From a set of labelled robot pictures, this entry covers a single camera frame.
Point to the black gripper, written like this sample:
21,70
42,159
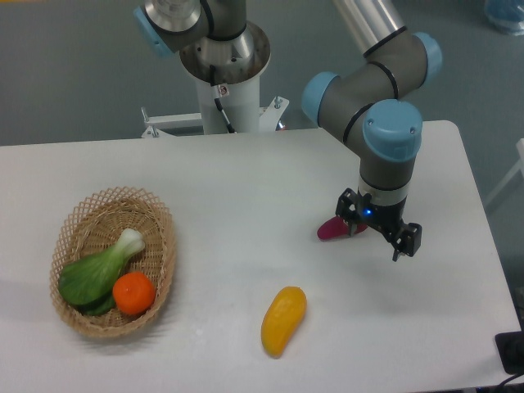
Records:
387,220

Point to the orange toy orange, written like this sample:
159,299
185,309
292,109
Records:
134,293

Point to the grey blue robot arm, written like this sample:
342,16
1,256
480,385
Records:
366,110

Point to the woven wicker basket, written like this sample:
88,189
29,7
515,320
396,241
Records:
97,223

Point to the yellow toy mango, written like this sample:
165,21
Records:
282,318

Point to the black device at edge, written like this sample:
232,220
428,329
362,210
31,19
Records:
510,348

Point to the blue plastic bag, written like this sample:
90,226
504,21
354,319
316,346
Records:
505,15

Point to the green toy bok choy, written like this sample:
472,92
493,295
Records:
87,283

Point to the white frame at right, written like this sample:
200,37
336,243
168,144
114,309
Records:
508,183

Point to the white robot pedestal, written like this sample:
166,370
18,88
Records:
227,79

